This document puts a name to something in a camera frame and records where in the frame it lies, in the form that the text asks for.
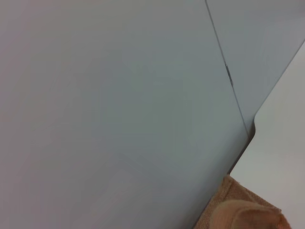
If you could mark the brown woven jute handbag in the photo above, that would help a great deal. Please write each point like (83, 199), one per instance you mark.
(238, 210)

